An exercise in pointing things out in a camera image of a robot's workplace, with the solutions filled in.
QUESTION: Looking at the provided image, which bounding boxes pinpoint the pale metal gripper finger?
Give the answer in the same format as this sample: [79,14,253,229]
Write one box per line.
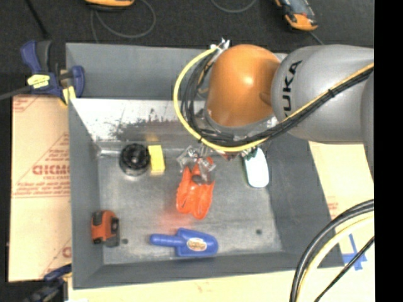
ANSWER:
[177,146,199,174]
[200,155,217,182]

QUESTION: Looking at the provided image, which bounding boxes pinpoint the blue toy trowel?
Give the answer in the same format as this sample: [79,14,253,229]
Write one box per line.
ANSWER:
[149,227,219,258]

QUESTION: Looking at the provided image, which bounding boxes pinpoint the black round ring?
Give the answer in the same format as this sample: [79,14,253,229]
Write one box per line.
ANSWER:
[118,143,151,177]

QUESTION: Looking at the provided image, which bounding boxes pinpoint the yellow block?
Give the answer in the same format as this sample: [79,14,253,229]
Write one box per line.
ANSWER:
[147,145,166,174]

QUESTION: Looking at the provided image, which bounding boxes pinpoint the brown cardboard board red print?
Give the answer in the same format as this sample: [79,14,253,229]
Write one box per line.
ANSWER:
[8,94,375,283]

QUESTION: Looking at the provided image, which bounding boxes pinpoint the orange and black tape measure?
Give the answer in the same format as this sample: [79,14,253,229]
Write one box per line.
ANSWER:
[91,210,121,248]

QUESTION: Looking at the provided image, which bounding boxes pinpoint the grey metal bin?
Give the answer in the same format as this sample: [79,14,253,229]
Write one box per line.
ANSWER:
[65,42,344,289]

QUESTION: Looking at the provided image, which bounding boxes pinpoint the white oval object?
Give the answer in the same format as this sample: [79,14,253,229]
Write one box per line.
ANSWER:
[242,148,270,189]

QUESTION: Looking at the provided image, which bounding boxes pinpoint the orange toy lobster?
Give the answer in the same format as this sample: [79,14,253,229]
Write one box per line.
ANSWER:
[175,164,217,220]

